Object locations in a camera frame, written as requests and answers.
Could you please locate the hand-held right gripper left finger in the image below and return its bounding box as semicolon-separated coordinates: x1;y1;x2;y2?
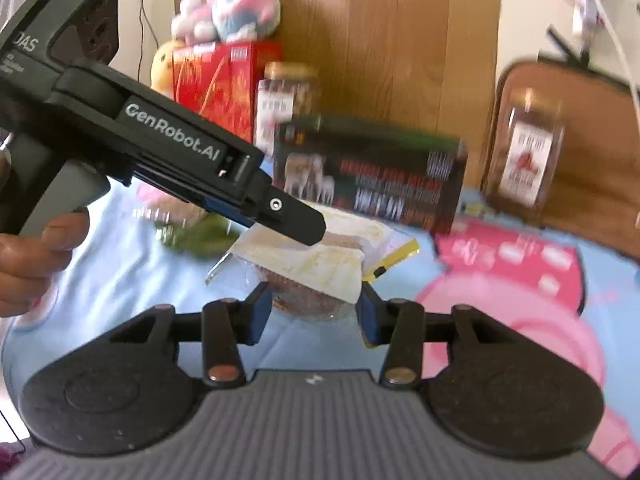
102;282;273;386

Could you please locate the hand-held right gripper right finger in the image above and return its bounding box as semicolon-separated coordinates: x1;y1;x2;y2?
356;282;531;388

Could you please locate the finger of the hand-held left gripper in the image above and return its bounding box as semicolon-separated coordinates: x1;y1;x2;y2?
205;180;328;247

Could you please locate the clear snack packet white label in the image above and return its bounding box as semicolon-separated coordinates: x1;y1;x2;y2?
207;222;396;321

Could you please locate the black tin box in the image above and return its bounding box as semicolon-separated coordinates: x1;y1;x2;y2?
272;115;468;236

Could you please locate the dark green snack packet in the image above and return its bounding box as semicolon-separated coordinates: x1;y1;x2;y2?
155;215;246;260

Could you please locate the person's left hand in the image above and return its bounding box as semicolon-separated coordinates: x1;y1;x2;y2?
0;212;91;318

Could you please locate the yellow duck plush toy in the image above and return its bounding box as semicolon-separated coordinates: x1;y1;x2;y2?
151;42;176;96

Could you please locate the cashew jar with gold lid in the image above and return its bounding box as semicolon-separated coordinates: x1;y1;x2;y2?
255;62;321;148

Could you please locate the red gift box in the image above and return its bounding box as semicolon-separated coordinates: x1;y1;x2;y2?
171;41;283;143

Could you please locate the printed blanket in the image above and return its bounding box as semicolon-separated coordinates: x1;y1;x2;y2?
0;180;640;478

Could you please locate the pink and blue plush toy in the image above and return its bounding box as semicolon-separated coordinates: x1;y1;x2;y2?
171;0;283;47

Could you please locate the wooden headboard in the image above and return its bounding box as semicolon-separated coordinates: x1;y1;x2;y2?
175;0;501;191

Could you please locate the pecan jar with gold lid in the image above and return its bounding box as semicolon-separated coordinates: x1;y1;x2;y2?
485;87;566;211

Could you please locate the white cable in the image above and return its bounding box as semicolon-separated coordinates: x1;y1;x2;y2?
545;0;640;106

